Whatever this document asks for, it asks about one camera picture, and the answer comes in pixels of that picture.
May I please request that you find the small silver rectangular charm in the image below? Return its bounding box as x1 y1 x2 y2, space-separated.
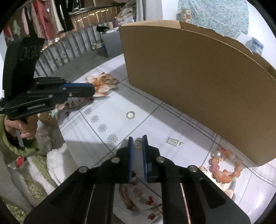
166 137 183 146

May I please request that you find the orange pink bead bracelet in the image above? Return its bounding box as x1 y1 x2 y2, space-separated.
208 147 244 184

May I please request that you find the grey cabinet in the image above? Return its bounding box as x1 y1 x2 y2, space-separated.
102 30 123 58

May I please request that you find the teal patterned wall cloth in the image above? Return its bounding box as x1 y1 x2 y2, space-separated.
176 0 249 39

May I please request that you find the white fluffy rug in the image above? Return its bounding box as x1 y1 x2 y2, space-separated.
21 143 78 201

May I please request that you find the left hand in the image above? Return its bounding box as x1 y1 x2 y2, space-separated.
4 115 38 140

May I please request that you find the brown cardboard box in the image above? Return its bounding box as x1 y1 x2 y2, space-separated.
119 20 275 166

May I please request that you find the gold hoop earring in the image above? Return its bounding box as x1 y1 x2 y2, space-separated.
126 111 135 119

